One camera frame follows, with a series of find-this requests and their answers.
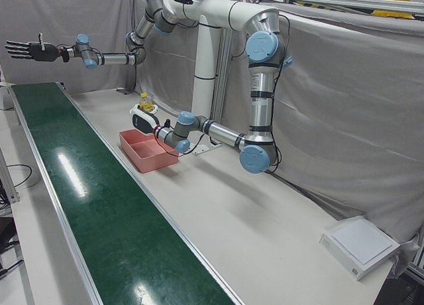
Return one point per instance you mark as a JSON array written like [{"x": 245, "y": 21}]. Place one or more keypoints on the grey fabric curtain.
[{"x": 331, "y": 102}]

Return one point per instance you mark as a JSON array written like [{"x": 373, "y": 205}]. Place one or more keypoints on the pink plastic basket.
[{"x": 149, "y": 152}]

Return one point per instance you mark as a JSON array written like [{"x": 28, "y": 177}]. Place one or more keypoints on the white conveyor control box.
[{"x": 6, "y": 96}]

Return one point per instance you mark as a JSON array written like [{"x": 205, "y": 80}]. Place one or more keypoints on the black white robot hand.
[
  {"x": 144, "y": 121},
  {"x": 43, "y": 53}
]

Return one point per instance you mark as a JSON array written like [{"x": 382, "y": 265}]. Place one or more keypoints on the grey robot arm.
[
  {"x": 116, "y": 58},
  {"x": 261, "y": 102}
]

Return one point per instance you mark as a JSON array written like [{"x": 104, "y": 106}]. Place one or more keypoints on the green conveyor belt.
[{"x": 99, "y": 202}]

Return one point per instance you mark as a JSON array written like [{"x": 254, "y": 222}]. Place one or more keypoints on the yellow oil bottle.
[{"x": 145, "y": 101}]

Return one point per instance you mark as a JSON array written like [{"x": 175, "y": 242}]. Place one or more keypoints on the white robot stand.
[{"x": 205, "y": 53}]

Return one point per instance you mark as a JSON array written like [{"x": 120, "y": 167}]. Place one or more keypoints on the aluminium profile leg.
[{"x": 10, "y": 185}]

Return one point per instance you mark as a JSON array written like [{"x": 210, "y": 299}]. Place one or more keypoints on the white flat box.
[{"x": 357, "y": 245}]

